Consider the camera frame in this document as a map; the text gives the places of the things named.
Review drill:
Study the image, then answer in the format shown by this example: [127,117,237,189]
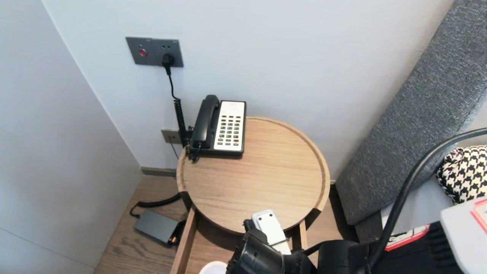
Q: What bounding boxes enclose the grey switch plate red button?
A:
[126,37,154,67]

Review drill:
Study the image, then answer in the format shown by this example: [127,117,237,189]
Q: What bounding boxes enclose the white bed sheet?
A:
[380,175,457,238]

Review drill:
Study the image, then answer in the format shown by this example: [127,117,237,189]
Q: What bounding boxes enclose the curved front wooden drawer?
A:
[170,205,309,274]

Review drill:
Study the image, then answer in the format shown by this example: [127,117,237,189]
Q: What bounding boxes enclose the grey fabric bed frame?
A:
[355,211,384,242]

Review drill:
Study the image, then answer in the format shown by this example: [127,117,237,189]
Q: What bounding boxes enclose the grey wall socket plate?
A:
[151,39,184,68]

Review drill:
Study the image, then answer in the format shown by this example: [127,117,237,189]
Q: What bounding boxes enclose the black coiled power cable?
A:
[130,54,189,219]

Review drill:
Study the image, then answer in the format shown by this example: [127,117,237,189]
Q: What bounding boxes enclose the grey power adapter box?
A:
[133,210,180,245]

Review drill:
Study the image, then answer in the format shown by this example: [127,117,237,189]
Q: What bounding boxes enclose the smooth black arm cable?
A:
[363,127,487,274]

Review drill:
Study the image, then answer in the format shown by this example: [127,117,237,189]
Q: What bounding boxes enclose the white round puck device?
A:
[199,261,229,274]

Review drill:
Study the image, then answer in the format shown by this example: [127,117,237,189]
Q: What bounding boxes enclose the black curly handset cord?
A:
[186,142,201,162]

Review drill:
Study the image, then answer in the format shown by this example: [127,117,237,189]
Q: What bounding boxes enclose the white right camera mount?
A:
[251,209,292,255]

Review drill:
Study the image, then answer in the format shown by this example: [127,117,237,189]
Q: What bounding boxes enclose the round wooden bedside table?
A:
[176,116,330,234]

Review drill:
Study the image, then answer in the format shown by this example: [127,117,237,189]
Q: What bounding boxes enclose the small grey wall jack plate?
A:
[161,129,183,145]

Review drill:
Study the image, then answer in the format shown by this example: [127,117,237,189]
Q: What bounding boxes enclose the grey fabric headboard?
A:
[335,0,487,226]

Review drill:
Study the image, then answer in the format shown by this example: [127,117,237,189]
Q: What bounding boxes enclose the black white houndstooth pillow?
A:
[435,146,487,205]

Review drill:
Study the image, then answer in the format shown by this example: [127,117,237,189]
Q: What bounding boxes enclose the black telephone handset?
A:
[189,95,220,150]

